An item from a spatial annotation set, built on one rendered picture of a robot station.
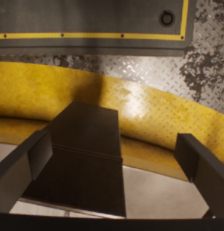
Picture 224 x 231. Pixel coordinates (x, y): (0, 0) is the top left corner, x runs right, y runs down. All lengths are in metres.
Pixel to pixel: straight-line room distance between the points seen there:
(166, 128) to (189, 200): 0.35
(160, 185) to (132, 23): 0.53
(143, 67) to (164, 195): 0.55
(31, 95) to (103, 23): 0.56
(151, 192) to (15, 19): 0.69
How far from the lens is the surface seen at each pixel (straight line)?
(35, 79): 0.89
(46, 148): 0.16
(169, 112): 0.88
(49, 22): 0.52
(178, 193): 0.71
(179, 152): 0.17
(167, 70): 0.84
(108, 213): 0.18
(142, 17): 0.50
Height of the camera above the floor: 0.80
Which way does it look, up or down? 73 degrees down
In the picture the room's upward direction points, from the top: 178 degrees counter-clockwise
